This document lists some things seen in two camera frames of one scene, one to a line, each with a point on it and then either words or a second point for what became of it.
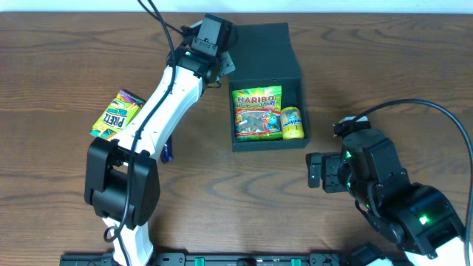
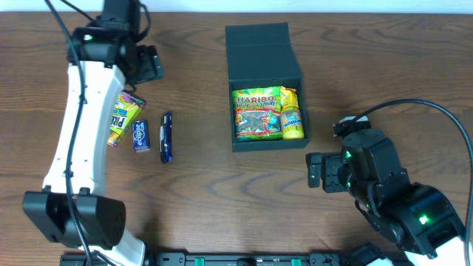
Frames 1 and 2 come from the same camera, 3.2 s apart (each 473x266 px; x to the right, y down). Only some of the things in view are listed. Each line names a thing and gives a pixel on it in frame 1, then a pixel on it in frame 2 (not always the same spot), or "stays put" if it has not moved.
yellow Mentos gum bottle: [292, 125] stays put
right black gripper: [330, 173] stays put
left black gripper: [225, 63] → [148, 64]
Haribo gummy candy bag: [257, 113] stays put
